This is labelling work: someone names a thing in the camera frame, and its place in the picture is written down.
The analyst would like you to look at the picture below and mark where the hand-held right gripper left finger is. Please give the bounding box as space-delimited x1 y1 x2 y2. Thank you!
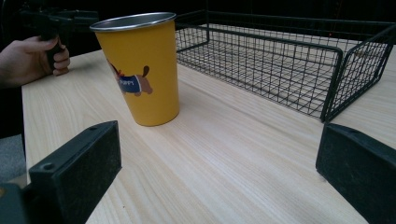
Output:
28 120 122 224

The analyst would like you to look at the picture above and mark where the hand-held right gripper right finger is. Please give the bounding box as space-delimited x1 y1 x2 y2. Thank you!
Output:
315 122 396 224

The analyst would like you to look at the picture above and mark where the yellow cup with dog print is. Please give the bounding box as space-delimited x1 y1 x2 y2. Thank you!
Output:
89 11 181 128

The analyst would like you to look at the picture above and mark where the black wire basket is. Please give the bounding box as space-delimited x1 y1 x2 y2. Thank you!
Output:
175 8 396 123

